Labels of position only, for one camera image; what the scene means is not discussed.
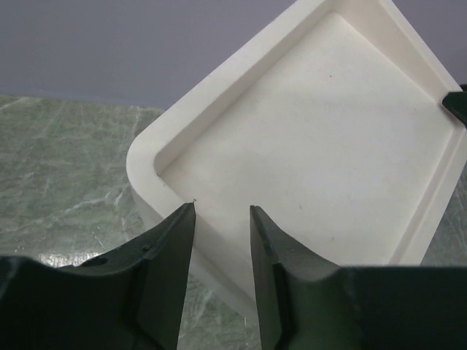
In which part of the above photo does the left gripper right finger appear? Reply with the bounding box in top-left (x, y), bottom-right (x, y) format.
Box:
top-left (249, 205), bottom-right (342, 350)

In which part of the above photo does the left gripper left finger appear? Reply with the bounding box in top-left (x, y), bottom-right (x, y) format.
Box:
top-left (54, 202), bottom-right (197, 350)

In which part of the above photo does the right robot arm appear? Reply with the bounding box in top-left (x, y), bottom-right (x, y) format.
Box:
top-left (441, 83), bottom-right (467, 128)

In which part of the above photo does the white drawer cabinet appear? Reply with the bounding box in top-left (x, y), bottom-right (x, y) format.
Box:
top-left (126, 1), bottom-right (466, 318)

